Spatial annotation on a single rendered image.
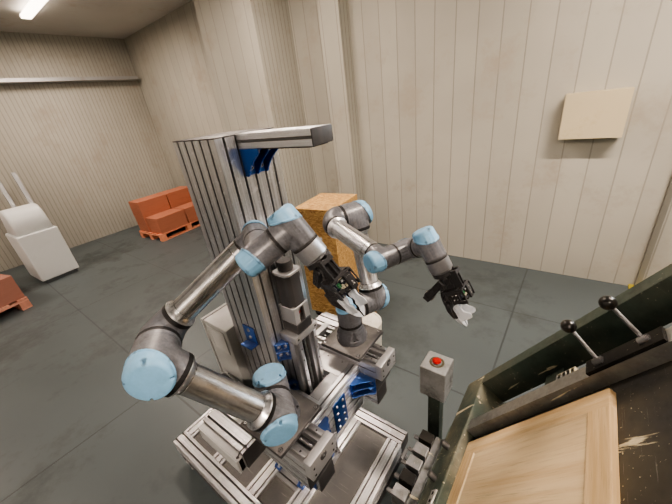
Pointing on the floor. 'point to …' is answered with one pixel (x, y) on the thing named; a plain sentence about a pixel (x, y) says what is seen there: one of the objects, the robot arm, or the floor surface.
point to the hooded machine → (38, 243)
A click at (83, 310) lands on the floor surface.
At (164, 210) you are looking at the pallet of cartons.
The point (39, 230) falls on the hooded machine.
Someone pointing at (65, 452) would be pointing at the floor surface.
